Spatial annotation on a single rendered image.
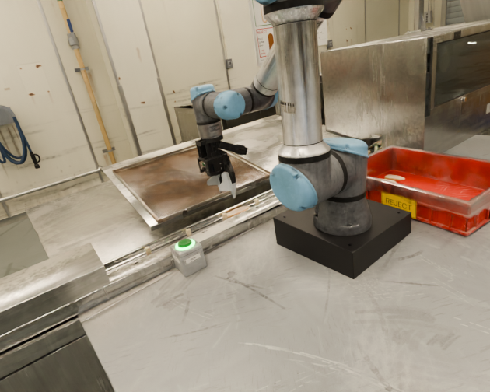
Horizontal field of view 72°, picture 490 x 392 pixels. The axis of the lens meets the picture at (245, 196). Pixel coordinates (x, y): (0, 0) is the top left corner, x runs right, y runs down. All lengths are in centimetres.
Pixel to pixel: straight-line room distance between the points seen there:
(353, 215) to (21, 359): 88
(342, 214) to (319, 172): 18
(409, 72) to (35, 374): 156
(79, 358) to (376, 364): 75
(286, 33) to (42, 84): 412
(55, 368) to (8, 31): 402
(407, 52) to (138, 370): 137
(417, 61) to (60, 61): 396
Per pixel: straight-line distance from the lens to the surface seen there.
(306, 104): 71
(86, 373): 112
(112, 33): 454
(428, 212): 110
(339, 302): 82
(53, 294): 97
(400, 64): 155
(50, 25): 474
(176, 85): 506
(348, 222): 90
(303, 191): 71
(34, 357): 105
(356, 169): 84
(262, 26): 217
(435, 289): 87
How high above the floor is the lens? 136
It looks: 23 degrees down
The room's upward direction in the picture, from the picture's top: 10 degrees counter-clockwise
